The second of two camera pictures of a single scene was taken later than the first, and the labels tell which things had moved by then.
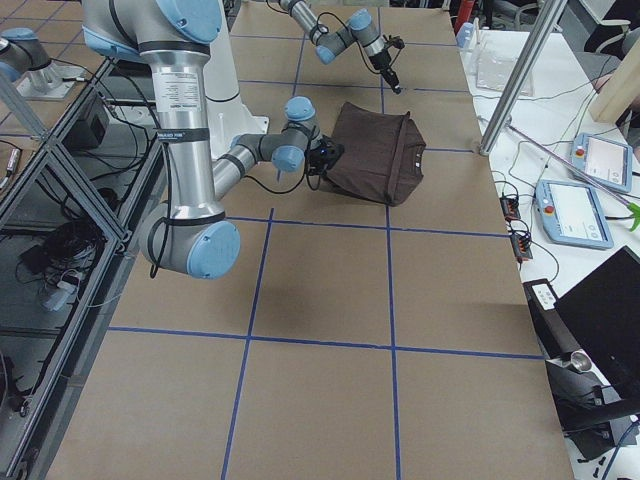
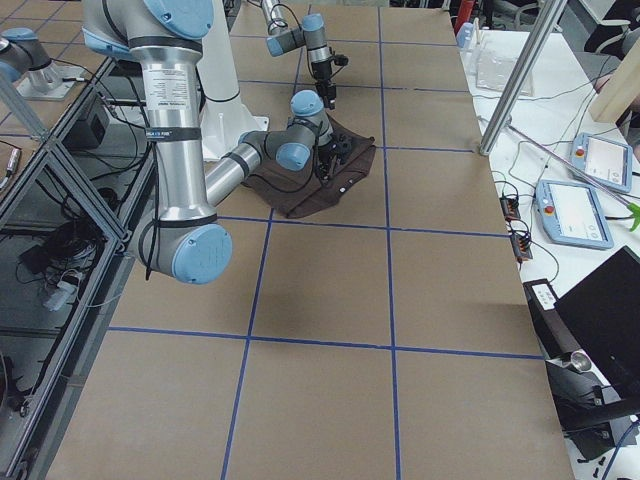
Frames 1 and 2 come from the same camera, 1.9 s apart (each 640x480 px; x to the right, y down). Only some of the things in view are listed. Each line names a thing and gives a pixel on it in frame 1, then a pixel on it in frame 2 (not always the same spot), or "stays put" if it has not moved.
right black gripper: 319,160 stays put
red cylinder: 464,14 stays put
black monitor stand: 584,414 stays put
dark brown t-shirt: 382,157 -> 298,192
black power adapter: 84,134 stays put
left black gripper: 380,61 -> 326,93
